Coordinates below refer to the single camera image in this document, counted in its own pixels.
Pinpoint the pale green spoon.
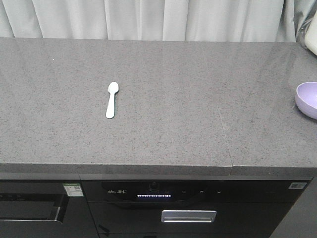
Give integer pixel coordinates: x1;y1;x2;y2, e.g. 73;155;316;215
106;82;119;119

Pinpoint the purple bowl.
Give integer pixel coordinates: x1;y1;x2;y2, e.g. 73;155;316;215
295;82;317;119

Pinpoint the black disinfection cabinet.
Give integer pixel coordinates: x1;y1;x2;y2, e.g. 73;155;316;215
82;178;310;238

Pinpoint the white pleated curtain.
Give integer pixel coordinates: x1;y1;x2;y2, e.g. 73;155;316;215
0;0;317;42

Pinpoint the black built-in dishwasher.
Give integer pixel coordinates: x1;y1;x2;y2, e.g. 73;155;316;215
0;172;98;238

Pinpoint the grey cabinet door right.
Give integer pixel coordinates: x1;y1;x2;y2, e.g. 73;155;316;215
271;178;317;238

